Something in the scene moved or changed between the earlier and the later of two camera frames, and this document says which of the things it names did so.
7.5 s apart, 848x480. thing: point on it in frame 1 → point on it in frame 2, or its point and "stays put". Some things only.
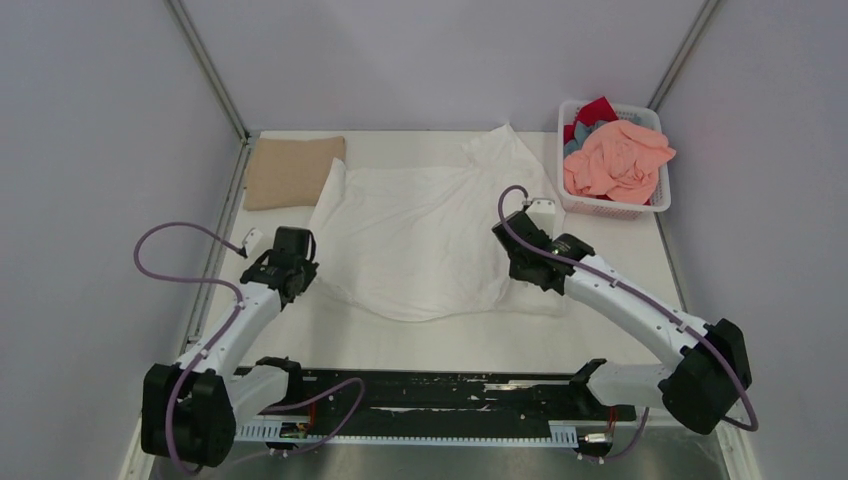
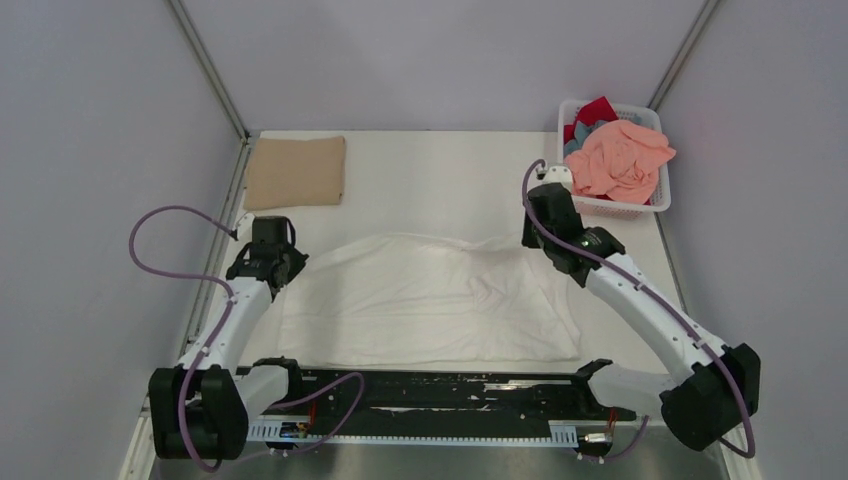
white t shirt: x=418 y=244 → x=406 y=299
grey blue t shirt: x=581 y=132 stays put
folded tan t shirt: x=286 y=173 stays put
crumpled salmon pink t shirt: x=620 y=162 stays put
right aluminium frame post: x=689 y=43 stays put
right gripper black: x=513 y=270 → x=527 y=239
